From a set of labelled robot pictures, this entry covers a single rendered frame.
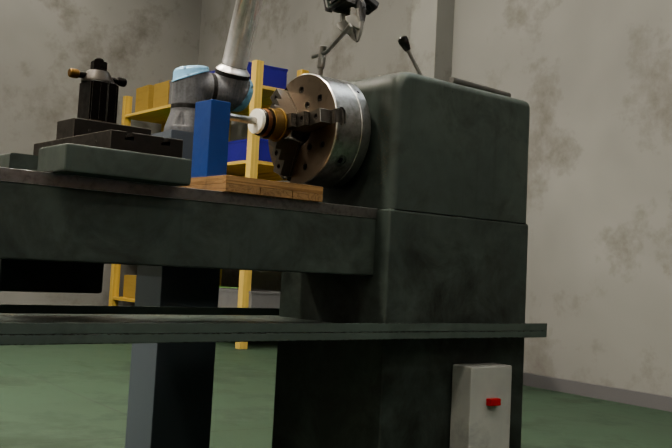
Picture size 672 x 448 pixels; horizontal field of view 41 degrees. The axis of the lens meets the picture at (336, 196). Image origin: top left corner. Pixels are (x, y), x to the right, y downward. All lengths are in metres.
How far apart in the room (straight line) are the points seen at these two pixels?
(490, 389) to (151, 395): 1.02
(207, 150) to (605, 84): 3.91
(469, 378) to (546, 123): 3.73
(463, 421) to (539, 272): 3.53
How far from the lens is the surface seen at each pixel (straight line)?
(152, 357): 2.89
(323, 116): 2.44
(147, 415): 2.93
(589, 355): 5.84
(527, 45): 6.42
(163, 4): 10.65
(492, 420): 2.71
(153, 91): 9.66
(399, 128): 2.51
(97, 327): 1.91
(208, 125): 2.35
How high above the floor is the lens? 0.69
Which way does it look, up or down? 5 degrees up
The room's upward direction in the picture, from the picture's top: 3 degrees clockwise
